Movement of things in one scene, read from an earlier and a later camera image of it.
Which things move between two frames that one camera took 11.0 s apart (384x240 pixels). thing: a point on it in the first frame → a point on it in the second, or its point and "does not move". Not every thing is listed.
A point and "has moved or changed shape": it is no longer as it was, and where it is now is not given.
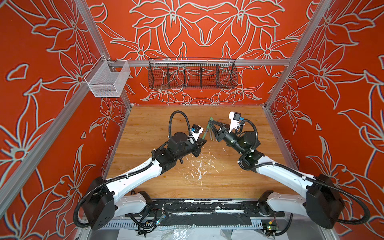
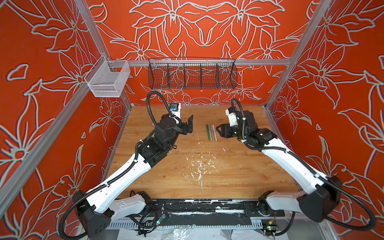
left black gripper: (197, 146) → (183, 126)
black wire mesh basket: (192, 73) does not move
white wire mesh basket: (108, 78) does not move
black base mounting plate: (207, 208) does not move
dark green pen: (203, 137) has moved or changed shape
